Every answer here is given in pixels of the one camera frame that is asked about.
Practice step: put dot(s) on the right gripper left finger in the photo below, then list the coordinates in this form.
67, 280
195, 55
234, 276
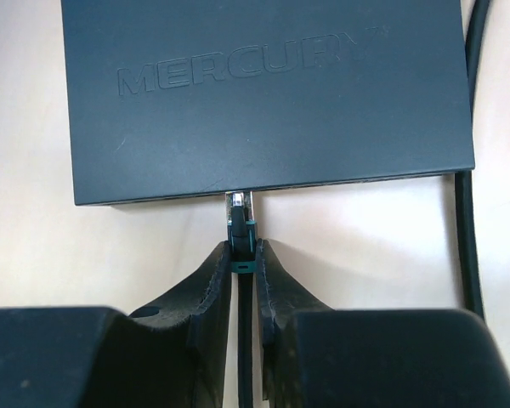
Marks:
170, 352

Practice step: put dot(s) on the black network switch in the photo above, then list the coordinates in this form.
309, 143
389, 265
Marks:
194, 98

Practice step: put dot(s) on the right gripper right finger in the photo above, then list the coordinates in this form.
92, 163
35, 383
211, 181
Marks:
316, 356

